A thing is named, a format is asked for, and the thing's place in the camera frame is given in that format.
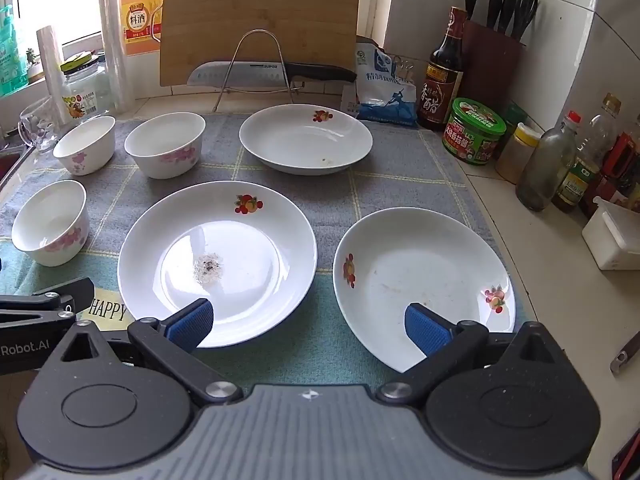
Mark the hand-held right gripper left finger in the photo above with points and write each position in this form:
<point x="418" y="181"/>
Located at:
<point x="192" y="322"/>

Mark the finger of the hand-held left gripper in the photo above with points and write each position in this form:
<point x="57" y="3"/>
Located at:
<point x="50" y="305"/>

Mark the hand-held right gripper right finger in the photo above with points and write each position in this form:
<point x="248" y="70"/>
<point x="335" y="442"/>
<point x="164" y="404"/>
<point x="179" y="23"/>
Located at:
<point x="425" y="327"/>

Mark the white plate with fruit print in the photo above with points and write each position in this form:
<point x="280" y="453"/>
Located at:
<point x="225" y="240"/>
<point x="425" y="270"/>
<point x="300" y="140"/>

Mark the white bowl with pink flowers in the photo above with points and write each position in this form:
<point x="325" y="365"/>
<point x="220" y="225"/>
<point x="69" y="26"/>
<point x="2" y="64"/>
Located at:
<point x="50" y="220"/>
<point x="85" y="145"/>
<point x="165" y="140"/>

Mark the grey checked table cloth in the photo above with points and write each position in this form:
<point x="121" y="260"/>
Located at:
<point x="350" y="190"/>

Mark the clear glass mug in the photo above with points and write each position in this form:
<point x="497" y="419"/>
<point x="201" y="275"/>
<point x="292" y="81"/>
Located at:
<point x="37" y="125"/>

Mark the yellow-capped spice jar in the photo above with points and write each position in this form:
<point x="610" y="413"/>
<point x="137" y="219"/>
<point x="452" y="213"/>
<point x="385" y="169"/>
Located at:
<point x="517" y="157"/>

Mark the red-capped clear glass bottle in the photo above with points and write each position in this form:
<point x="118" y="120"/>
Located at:
<point x="545" y="170"/>

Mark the green-lidded sauce jar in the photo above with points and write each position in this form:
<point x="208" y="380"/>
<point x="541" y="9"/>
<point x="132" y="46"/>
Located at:
<point x="472" y="135"/>

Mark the white plastic container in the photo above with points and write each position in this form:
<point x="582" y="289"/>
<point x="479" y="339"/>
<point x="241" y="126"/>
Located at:
<point x="610" y="240"/>

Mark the yellow-labelled oil bottle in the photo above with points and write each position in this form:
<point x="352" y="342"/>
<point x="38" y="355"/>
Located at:
<point x="575" y="185"/>

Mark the glass jar with green lid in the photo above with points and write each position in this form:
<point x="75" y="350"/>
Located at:
<point x="82" y="90"/>

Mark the short plastic wrap roll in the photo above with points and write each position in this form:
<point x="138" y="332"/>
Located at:
<point x="52" y="75"/>

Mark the blue and white salt bag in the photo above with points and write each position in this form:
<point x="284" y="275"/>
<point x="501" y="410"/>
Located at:
<point x="387" y="95"/>

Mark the dark vinegar bottle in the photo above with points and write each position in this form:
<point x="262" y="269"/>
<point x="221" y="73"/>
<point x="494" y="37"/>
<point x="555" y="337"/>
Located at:
<point x="440" y="90"/>

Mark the black and red object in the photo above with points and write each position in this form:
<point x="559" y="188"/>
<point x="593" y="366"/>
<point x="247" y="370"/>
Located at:
<point x="630" y="460"/>

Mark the green plastic bag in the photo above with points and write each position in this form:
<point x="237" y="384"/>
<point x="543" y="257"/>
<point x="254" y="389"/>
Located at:
<point x="10" y="55"/>

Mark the tall plastic wrap roll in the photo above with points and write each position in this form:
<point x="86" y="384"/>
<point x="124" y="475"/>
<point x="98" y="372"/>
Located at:
<point x="115" y="60"/>

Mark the red-labelled bottle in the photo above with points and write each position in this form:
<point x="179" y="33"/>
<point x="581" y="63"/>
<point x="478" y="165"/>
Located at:
<point x="620" y="160"/>

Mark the black binder clip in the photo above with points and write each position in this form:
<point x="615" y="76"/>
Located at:
<point x="398" y="67"/>
<point x="409" y="67"/>

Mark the dark red knife block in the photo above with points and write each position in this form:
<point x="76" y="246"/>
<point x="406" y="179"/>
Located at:
<point x="492" y="70"/>

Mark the orange cooking wine jug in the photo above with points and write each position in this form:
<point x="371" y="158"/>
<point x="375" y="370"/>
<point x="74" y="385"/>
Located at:
<point x="140" y="25"/>

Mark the bamboo cutting board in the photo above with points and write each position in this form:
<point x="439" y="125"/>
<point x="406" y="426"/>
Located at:
<point x="260" y="5"/>

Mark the black kitchen scissors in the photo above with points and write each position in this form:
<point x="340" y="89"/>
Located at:
<point x="526" y="10"/>

